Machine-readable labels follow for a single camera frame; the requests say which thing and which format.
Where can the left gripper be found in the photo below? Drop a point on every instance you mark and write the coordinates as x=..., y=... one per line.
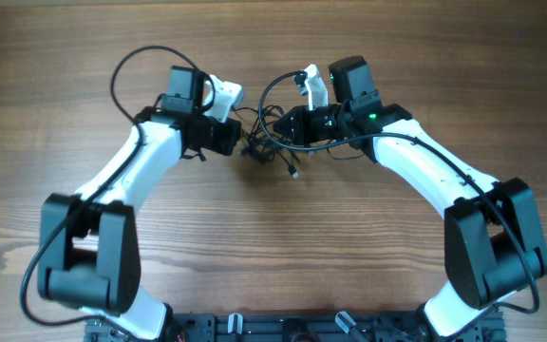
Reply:
x=232, y=134

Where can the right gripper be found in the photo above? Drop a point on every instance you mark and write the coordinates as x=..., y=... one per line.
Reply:
x=304, y=134

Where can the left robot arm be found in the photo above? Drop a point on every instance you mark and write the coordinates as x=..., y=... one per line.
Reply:
x=89, y=255

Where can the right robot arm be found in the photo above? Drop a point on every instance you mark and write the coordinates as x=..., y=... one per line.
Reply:
x=494, y=244

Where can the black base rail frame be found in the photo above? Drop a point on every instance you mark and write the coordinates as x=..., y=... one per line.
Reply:
x=297, y=328

